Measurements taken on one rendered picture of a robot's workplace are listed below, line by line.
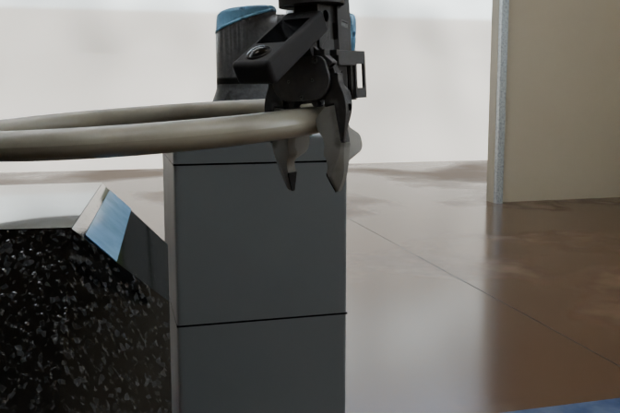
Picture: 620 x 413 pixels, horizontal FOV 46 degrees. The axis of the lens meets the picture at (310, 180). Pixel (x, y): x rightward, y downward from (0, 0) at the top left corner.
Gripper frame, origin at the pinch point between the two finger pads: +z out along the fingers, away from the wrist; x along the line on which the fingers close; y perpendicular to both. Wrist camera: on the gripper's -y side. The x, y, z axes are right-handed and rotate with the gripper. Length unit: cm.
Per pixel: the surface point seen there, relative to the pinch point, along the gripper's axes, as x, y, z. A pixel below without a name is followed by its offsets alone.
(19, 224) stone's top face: 15.9, -24.8, 1.3
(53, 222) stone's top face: 14.1, -22.5, 1.4
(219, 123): 2.2, -11.9, -7.0
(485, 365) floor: 44, 171, 87
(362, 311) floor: 111, 203, 84
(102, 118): 42.6, 9.1, -7.5
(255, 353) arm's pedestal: 59, 63, 49
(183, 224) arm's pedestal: 68, 52, 17
